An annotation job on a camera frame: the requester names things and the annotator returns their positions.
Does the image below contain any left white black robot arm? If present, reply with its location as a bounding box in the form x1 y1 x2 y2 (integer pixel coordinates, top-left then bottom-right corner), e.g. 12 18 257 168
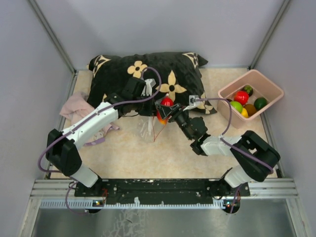
41 78 162 196

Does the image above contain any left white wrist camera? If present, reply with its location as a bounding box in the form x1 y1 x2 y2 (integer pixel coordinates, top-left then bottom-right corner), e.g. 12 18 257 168
141 79 156 96

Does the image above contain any pink purple cloth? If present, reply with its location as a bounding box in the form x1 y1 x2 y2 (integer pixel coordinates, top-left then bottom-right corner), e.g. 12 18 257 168
60 91 120 146

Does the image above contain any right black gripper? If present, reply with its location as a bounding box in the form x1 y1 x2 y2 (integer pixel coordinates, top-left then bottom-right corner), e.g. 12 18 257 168
157 103 193 141

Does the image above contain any light green toy fruit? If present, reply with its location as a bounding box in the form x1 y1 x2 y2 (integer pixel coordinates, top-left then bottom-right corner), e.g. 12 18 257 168
230 101 243 114

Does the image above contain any left aluminium corner post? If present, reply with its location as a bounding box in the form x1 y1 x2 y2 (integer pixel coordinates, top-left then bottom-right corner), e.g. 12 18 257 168
26 0 76 74

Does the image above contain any aluminium corner post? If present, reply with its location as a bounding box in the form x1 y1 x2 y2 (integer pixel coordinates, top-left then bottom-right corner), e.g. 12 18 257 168
26 0 76 74
247 0 292 70

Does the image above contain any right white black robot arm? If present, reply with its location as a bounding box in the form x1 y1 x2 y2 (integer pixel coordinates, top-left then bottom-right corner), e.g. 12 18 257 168
156 104 280 196

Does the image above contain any dark green toy lime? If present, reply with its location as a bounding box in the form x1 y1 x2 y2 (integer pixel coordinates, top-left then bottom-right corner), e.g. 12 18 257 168
253 97 268 111

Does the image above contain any black floral pillow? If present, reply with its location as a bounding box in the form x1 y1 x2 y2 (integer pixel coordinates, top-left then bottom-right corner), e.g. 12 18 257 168
87 52 208 108

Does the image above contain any pink plastic bin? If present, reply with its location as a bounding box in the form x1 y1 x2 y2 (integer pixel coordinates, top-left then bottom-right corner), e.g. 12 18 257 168
217 70 284 128

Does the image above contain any yellow toy lemon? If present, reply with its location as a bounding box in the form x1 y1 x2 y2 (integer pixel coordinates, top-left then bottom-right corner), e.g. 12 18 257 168
241 108 249 118

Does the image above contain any right aluminium corner post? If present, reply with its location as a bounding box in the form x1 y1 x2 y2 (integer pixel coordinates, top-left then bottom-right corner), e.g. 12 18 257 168
247 0 292 70

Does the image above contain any brown toy fruit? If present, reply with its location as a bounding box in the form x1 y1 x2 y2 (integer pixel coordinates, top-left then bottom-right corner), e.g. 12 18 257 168
244 104 257 117

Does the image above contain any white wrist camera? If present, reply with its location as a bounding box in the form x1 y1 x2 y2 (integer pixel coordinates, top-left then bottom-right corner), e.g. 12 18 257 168
141 79 156 96
183 95 200 111

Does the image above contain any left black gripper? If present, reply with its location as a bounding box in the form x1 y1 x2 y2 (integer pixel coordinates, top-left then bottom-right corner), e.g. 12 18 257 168
132 92 159 117

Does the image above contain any red yellow toy mango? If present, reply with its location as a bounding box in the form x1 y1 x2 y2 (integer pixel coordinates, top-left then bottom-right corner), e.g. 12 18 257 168
157 97 174 125

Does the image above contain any clear zip bag orange zipper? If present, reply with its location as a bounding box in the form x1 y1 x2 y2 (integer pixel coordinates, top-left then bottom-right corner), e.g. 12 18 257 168
136 116 167 143

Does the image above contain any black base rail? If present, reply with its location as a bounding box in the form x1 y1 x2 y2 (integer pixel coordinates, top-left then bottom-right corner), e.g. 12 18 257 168
75 178 250 210

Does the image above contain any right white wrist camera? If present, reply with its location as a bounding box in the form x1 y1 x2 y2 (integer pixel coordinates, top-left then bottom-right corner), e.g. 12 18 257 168
183 95 200 111

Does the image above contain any red toy apple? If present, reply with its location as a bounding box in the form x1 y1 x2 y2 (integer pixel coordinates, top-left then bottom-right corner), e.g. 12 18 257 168
234 91 249 105

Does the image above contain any dark mangosteen toy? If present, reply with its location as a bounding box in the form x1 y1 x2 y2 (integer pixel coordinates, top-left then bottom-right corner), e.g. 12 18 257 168
242 85 253 97

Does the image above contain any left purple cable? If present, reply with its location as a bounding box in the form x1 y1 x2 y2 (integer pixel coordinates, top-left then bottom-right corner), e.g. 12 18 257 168
37 66 162 217

